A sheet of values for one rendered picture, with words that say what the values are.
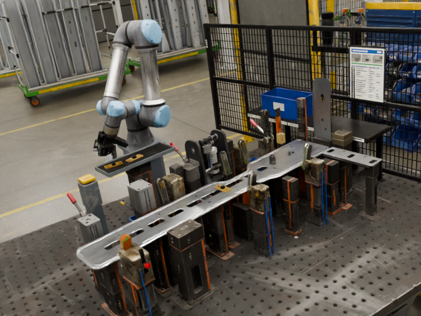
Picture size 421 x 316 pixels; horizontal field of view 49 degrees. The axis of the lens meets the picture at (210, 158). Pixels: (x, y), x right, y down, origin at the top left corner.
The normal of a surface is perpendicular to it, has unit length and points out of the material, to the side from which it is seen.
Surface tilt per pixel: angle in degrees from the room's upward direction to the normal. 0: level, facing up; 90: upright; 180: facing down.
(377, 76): 90
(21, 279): 0
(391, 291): 0
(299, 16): 91
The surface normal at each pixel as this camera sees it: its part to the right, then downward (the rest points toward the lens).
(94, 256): -0.12, -0.91
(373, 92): -0.76, 0.34
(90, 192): 0.64, 0.22
